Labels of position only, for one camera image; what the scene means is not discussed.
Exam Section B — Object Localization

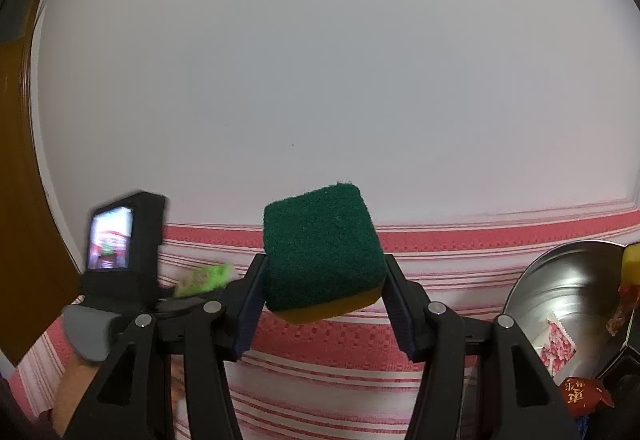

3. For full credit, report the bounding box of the long yellow sponge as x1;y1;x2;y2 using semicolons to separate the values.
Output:
620;243;640;283

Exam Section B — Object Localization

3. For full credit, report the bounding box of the small red snack packet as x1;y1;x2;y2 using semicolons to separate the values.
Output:
560;376;616;418

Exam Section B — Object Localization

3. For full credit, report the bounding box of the red striped desktop cloth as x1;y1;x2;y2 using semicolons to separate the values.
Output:
10;199;640;440

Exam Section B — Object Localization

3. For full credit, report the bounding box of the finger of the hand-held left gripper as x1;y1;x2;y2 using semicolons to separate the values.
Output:
152;285;236;320

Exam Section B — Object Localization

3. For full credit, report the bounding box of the person's left hand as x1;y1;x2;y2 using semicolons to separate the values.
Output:
51;360;101;438

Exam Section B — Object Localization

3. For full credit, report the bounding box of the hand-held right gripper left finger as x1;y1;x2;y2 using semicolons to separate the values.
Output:
57;253;268;440

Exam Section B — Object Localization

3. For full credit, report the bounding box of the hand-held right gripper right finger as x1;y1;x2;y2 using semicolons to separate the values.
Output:
382;254;583;440

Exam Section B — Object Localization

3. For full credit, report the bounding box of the round metal cookie tin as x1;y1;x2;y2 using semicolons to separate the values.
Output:
460;240;632;440

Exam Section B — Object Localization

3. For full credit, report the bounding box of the pink flowered green-edged snack packet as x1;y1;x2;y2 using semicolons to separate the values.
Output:
537;313;578;377

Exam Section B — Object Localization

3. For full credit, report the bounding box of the green snack packet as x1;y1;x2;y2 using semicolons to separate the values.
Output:
172;263;233;298

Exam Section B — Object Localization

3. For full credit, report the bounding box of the tall black carton box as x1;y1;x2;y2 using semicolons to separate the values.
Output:
597;320;640;440

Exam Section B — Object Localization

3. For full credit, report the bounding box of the brown wooden door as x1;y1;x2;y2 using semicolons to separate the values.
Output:
0;0;88;371

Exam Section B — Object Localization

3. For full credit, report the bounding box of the green-topped yellow sponge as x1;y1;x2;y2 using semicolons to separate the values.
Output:
262;181;387;325

